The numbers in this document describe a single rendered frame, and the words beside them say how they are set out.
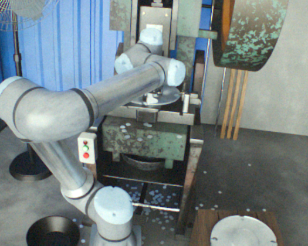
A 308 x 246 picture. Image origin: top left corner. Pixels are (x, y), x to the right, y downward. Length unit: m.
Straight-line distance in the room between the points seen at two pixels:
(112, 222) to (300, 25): 2.31
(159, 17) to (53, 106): 0.82
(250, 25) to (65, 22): 2.02
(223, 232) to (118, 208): 0.54
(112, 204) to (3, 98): 0.44
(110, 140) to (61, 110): 0.80
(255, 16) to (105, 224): 0.81
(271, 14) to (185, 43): 0.68
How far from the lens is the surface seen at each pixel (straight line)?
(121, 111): 1.36
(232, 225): 1.27
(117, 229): 0.88
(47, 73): 2.94
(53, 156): 0.76
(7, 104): 0.64
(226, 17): 1.58
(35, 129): 0.58
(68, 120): 0.57
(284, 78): 2.76
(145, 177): 1.52
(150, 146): 1.32
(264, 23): 0.99
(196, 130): 1.32
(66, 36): 2.75
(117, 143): 1.35
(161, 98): 1.26
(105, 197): 0.87
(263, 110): 2.83
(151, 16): 1.28
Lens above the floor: 1.27
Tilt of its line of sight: 28 degrees down
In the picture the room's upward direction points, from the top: 4 degrees clockwise
